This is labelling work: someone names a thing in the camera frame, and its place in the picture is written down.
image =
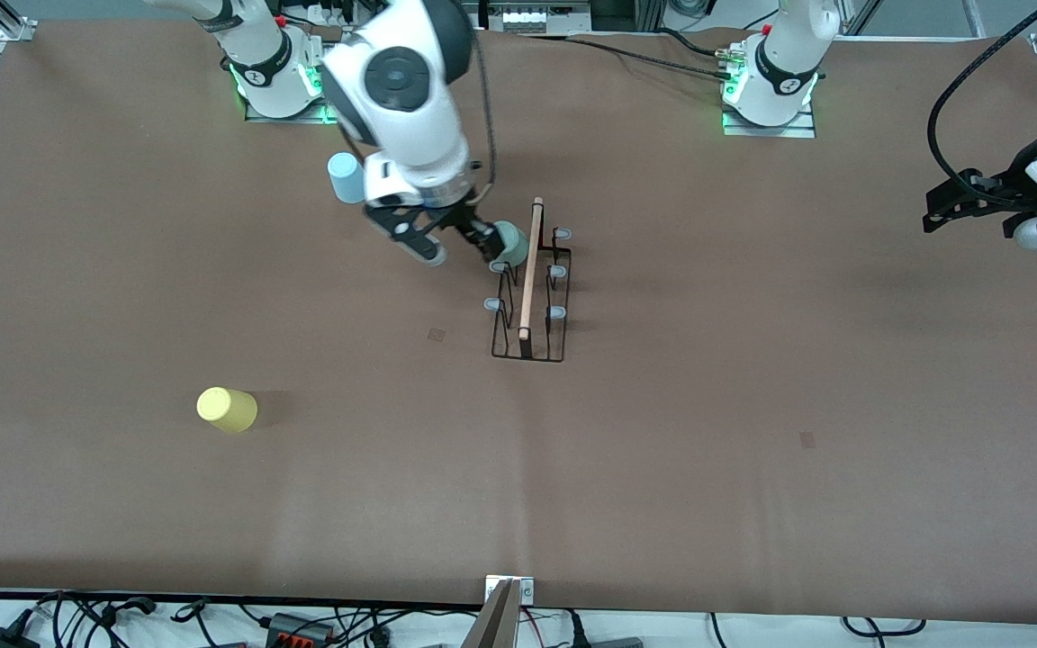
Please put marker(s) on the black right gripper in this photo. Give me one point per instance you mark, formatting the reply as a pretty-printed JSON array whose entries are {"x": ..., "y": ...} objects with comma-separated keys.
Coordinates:
[{"x": 459, "y": 220}]

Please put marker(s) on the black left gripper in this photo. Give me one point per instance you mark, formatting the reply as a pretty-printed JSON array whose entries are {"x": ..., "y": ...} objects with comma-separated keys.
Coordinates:
[{"x": 1007, "y": 192}]

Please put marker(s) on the teal plastic cup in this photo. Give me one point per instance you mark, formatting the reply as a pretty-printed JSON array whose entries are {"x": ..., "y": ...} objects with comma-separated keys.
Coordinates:
[{"x": 513, "y": 245}]

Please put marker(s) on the yellow plastic cup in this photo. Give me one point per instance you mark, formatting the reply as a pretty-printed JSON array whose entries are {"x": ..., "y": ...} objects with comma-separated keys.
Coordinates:
[{"x": 229, "y": 409}]

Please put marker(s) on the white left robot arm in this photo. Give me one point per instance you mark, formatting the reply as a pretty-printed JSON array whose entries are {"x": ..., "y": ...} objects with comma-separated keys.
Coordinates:
[{"x": 784, "y": 63}]

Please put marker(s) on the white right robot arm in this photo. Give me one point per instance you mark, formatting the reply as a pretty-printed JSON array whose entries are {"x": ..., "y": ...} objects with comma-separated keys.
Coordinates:
[{"x": 401, "y": 99}]

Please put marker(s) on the light blue plastic cup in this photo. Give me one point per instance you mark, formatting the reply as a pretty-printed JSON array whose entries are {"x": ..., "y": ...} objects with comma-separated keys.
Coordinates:
[{"x": 345, "y": 177}]

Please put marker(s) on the white power strip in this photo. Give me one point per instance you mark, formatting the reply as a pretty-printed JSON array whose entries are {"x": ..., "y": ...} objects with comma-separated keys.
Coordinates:
[{"x": 523, "y": 18}]

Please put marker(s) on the brown table cover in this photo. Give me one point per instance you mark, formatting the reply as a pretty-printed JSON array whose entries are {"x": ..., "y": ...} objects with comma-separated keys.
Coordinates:
[{"x": 662, "y": 495}]

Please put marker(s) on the black power plug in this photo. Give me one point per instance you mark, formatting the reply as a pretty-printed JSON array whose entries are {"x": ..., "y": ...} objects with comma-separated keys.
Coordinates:
[{"x": 577, "y": 630}]

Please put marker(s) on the black orange connector block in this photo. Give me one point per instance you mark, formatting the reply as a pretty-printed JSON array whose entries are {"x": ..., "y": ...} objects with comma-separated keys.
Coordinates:
[{"x": 298, "y": 627}]

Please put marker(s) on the black power adapter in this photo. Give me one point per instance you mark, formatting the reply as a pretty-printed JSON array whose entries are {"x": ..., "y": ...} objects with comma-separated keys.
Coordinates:
[{"x": 1, "y": 639}]

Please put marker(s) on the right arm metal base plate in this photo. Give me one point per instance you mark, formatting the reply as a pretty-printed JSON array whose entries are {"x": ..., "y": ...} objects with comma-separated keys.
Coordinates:
[{"x": 302, "y": 115}]

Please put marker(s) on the aluminium frame strut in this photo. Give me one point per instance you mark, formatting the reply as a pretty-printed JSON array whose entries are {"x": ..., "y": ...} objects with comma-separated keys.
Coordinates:
[{"x": 975, "y": 16}]

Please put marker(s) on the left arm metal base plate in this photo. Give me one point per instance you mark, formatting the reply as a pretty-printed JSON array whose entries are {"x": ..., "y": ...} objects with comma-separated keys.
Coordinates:
[{"x": 770, "y": 130}]

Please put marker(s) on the small metal bracket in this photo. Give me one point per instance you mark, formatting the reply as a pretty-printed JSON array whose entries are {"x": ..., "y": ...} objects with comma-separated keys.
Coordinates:
[{"x": 526, "y": 591}]

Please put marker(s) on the aluminium camera post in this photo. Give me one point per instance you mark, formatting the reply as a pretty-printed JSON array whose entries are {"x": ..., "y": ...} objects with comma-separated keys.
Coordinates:
[{"x": 496, "y": 625}]

